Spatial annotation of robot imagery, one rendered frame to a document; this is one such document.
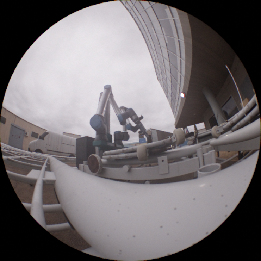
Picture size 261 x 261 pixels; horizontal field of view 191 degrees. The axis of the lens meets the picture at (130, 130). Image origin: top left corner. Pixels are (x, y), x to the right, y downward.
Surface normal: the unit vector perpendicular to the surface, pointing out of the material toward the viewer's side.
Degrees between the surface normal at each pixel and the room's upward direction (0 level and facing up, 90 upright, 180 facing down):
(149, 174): 90
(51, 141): 88
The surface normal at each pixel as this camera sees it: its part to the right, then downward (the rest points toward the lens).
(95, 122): 0.06, -0.24
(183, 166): -0.42, -0.25
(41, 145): 0.94, -0.22
